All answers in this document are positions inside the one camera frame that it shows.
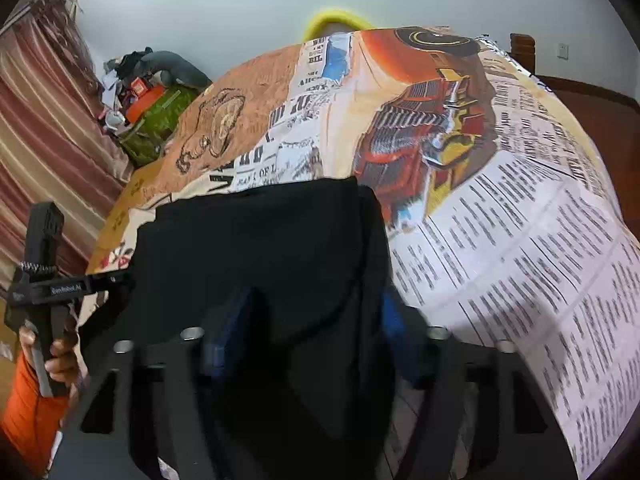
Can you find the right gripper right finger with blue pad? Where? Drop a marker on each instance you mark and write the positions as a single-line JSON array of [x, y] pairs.
[[430, 359]]

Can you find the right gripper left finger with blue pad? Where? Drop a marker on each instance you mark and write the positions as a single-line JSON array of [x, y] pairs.
[[196, 368]]

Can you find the black elephant print t-shirt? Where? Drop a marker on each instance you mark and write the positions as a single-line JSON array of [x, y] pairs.
[[311, 381]]

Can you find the orange sleeve forearm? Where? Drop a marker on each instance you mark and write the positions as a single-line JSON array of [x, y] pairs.
[[31, 421]]

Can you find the person left hand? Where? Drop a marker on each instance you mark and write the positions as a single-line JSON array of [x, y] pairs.
[[63, 366]]

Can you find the white cartoon print t-shirt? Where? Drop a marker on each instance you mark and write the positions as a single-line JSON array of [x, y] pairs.
[[118, 258]]

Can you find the pink striped curtain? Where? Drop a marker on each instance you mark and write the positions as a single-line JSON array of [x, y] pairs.
[[52, 147]]

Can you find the newspaper print bed blanket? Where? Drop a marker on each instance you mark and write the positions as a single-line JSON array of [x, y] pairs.
[[501, 217]]

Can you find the green patterned storage box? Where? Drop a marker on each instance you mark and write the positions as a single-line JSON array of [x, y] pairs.
[[143, 141]]

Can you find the orange box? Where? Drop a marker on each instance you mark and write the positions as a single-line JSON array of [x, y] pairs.
[[139, 107]]

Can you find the yellow foam headboard arch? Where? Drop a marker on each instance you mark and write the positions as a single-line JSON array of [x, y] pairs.
[[327, 20]]

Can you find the white wall socket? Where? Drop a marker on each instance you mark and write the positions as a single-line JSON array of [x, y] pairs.
[[563, 51]]

